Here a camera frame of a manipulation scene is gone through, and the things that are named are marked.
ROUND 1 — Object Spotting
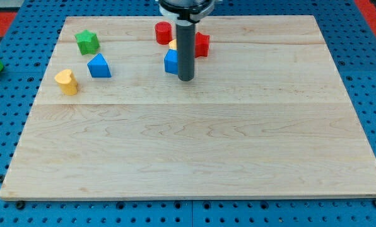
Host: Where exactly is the wooden board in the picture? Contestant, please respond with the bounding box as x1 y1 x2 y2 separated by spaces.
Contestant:
0 15 376 201

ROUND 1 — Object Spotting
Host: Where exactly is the green star block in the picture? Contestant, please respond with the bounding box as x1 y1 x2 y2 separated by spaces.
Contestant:
74 30 100 55

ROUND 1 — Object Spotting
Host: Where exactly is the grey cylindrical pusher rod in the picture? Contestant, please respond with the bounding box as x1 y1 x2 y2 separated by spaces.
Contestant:
176 24 196 81

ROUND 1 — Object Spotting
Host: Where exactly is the blue cube block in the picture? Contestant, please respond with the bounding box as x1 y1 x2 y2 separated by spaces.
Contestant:
163 49 178 74

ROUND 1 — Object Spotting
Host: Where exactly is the black white robot arm flange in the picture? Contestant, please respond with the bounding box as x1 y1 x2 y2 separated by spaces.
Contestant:
157 0 223 26

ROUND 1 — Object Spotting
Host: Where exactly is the yellow heart block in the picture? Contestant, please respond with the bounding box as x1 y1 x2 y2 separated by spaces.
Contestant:
54 69 78 96

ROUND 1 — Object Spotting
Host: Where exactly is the yellow hexagon block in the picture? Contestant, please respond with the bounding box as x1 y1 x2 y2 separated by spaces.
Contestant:
168 39 177 50

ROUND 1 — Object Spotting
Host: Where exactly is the blue triangle block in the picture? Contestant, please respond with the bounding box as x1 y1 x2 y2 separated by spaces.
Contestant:
87 53 112 78

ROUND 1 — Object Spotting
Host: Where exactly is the red star block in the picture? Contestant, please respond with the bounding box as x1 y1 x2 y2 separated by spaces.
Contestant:
195 32 210 58

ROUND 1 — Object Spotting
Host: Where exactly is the red cylinder block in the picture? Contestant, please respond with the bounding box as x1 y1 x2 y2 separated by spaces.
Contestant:
155 21 172 45

